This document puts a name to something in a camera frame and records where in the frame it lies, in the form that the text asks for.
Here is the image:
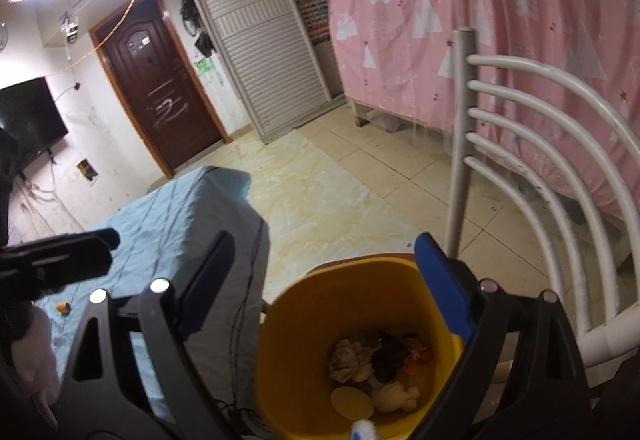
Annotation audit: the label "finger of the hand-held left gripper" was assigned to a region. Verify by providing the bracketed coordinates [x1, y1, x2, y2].
[9, 227, 121, 295]

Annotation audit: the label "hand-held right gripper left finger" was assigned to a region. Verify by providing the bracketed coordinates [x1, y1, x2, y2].
[59, 230, 236, 440]

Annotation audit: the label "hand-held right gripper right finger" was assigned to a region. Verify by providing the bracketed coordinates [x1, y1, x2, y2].
[414, 232, 598, 440]

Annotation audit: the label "yellow plastic bucket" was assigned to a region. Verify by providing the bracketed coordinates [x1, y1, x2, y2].
[254, 257, 468, 440]

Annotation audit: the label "light blue striped cloth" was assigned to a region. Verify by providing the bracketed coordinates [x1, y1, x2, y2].
[30, 165, 271, 426]

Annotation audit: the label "black flat television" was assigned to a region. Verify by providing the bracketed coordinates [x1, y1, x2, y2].
[0, 77, 70, 178]

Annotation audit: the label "black crumpled cloth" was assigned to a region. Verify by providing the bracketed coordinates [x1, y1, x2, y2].
[370, 331, 408, 382]

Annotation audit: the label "white fluffy cloth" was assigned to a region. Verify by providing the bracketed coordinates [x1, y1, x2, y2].
[10, 307, 61, 403]

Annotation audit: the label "cream knotted cloth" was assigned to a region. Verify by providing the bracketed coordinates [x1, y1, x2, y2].
[372, 381, 420, 415]

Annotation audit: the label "cream round disc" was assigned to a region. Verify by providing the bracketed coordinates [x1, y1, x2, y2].
[330, 385, 374, 421]

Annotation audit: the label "brown wooden door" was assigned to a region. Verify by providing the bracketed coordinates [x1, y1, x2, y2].
[90, 0, 231, 179]

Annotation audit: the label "white louvered wardrobe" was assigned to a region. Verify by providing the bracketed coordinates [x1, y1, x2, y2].
[180, 0, 346, 143]

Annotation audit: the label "white floor cables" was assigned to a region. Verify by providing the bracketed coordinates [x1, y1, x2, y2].
[19, 177, 87, 231]

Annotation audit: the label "white wall device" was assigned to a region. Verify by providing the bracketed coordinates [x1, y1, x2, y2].
[60, 12, 81, 43]

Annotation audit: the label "wooden bed frame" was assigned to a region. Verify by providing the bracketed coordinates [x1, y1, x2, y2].
[350, 98, 371, 127]

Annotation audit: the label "dark hanging straps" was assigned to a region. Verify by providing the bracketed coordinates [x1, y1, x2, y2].
[180, 0, 215, 56]

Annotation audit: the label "colourful grid wall chart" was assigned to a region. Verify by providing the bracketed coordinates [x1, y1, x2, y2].
[289, 0, 331, 48]

